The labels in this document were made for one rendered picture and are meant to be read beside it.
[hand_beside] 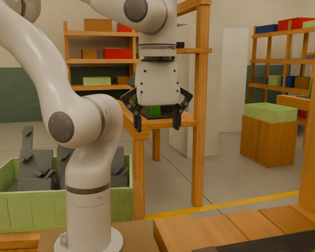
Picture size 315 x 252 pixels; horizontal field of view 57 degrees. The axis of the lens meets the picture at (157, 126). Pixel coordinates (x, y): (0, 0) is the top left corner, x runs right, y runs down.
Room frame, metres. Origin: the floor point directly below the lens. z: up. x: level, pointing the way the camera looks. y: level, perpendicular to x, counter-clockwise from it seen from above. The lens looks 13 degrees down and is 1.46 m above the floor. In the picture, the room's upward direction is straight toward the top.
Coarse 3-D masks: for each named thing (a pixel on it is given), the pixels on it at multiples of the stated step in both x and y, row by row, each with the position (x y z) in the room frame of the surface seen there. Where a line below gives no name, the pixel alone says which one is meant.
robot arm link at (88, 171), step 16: (96, 96) 0.74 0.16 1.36; (112, 112) 0.74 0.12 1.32; (112, 128) 0.74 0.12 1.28; (96, 144) 0.75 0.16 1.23; (112, 144) 0.75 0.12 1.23; (80, 160) 0.70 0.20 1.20; (96, 160) 0.71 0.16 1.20; (80, 176) 0.67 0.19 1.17; (96, 176) 0.68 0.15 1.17; (80, 192) 0.67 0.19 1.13; (96, 192) 0.68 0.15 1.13
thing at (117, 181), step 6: (120, 150) 1.35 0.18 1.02; (114, 156) 1.34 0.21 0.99; (120, 156) 1.34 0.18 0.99; (114, 162) 1.32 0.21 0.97; (120, 162) 1.33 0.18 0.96; (114, 174) 1.30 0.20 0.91; (120, 174) 1.30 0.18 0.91; (114, 180) 1.24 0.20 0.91; (120, 180) 1.24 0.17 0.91; (126, 180) 1.24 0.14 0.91; (114, 186) 1.23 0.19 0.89; (120, 186) 1.23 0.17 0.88; (126, 186) 1.23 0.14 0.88
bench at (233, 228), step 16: (272, 208) 1.04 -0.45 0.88; (288, 208) 1.04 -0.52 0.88; (304, 208) 1.04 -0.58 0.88; (208, 224) 0.93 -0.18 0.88; (224, 224) 0.93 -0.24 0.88; (240, 224) 0.93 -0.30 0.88; (256, 224) 0.93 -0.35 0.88; (272, 224) 0.93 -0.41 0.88; (288, 224) 0.93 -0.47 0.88; (304, 224) 0.93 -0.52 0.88; (208, 240) 0.83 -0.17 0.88; (224, 240) 0.83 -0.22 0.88; (240, 240) 0.83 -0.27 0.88
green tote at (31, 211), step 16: (16, 160) 1.40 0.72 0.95; (128, 160) 1.46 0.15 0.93; (0, 176) 1.25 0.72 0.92; (16, 176) 1.40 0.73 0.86; (0, 192) 1.02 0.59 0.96; (16, 192) 1.02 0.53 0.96; (32, 192) 1.02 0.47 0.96; (48, 192) 1.02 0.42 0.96; (64, 192) 1.03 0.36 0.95; (112, 192) 1.05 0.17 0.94; (128, 192) 1.06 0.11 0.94; (0, 208) 1.01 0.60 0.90; (16, 208) 1.02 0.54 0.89; (32, 208) 1.02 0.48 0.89; (48, 208) 1.03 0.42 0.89; (64, 208) 1.03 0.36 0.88; (112, 208) 1.05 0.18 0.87; (128, 208) 1.06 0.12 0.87; (0, 224) 1.01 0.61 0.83; (16, 224) 1.02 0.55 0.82; (32, 224) 1.02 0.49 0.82; (48, 224) 1.03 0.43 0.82; (64, 224) 1.03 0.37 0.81
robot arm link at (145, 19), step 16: (96, 0) 0.61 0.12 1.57; (112, 0) 0.58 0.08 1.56; (128, 0) 0.57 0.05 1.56; (144, 0) 0.56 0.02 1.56; (160, 0) 0.59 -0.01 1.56; (112, 16) 0.59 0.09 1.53; (128, 16) 0.57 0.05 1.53; (144, 16) 0.56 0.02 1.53; (160, 16) 0.58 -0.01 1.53; (144, 32) 0.62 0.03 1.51
